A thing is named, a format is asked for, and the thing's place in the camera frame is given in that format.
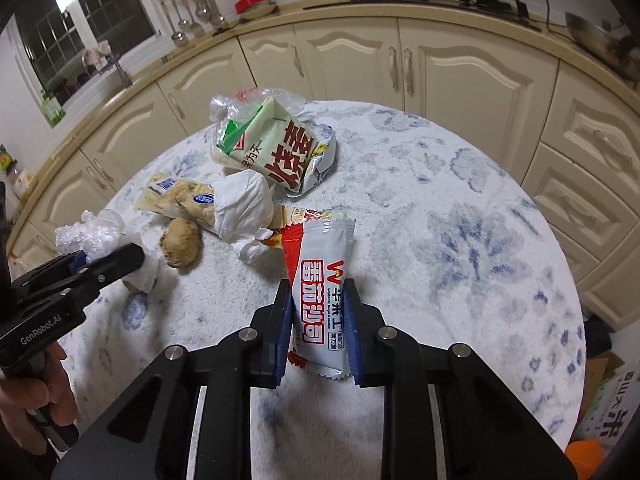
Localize steel kitchen faucet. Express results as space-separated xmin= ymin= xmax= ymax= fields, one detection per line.
xmin=81 ymin=42 xmax=134 ymax=89

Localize crumpled clear plastic wrap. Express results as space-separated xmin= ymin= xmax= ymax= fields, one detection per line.
xmin=53 ymin=208 xmax=127 ymax=264

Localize clear jar with white label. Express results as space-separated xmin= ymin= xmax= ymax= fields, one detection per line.
xmin=9 ymin=165 xmax=37 ymax=200

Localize small white paper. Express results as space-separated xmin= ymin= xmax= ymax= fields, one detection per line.
xmin=124 ymin=254 xmax=162 ymax=294

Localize dark cloth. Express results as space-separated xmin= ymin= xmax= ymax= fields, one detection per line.
xmin=582 ymin=314 xmax=614 ymax=362

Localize cream bowl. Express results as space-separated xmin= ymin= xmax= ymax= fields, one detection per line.
xmin=239 ymin=2 xmax=279 ymax=19

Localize white crumpled tissue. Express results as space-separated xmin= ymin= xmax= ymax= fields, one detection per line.
xmin=213 ymin=169 xmax=275 ymax=264

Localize orange printed snack wrapper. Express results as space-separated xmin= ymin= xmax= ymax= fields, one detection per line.
xmin=270 ymin=205 xmax=347 ymax=252

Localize nut cake packet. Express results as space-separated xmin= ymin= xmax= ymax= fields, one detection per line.
xmin=134 ymin=173 xmax=222 ymax=237

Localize green white pickle packet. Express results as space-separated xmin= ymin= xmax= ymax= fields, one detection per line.
xmin=212 ymin=95 xmax=337 ymax=197

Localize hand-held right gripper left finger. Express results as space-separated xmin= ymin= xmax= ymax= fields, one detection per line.
xmin=50 ymin=279 xmax=294 ymax=480

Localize white framed window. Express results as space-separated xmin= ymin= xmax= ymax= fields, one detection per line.
xmin=9 ymin=0 xmax=157 ymax=107

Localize beige kitchen countertop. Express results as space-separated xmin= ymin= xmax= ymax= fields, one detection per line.
xmin=0 ymin=0 xmax=640 ymax=252

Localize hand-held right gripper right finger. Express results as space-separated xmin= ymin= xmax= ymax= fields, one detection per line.
xmin=344 ymin=278 xmax=577 ymax=480

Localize steel wok with handle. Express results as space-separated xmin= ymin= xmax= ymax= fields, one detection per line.
xmin=564 ymin=9 xmax=640 ymax=89

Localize green dish soap bottle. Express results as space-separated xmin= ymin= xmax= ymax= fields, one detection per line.
xmin=39 ymin=91 xmax=67 ymax=129

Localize person's left hand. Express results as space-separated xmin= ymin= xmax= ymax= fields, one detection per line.
xmin=0 ymin=343 xmax=80 ymax=462

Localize cream lower kitchen cabinets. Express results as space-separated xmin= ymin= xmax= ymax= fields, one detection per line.
xmin=10 ymin=14 xmax=640 ymax=332

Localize orange plastic bag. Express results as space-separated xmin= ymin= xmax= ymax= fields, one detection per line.
xmin=565 ymin=437 xmax=609 ymax=480

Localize black power cable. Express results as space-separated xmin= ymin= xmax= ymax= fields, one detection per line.
xmin=514 ymin=0 xmax=569 ymax=36

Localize steel spatula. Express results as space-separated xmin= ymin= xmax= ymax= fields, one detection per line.
xmin=187 ymin=0 xmax=207 ymax=37

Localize red white sauce sachet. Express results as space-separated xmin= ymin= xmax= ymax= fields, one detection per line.
xmin=278 ymin=211 xmax=357 ymax=380

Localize brown round pastry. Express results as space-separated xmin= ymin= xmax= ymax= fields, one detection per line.
xmin=159 ymin=217 xmax=204 ymax=270

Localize pink white cloth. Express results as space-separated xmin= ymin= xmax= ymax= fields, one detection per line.
xmin=82 ymin=42 xmax=112 ymax=69

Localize printed cardboard box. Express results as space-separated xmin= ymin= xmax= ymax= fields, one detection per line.
xmin=570 ymin=354 xmax=640 ymax=457

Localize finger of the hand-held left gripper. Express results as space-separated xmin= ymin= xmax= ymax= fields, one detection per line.
xmin=75 ymin=242 xmax=147 ymax=307
xmin=50 ymin=250 xmax=102 ymax=275

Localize steel ladle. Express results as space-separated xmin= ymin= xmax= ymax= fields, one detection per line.
xmin=202 ymin=0 xmax=226 ymax=29
xmin=164 ymin=0 xmax=186 ymax=43

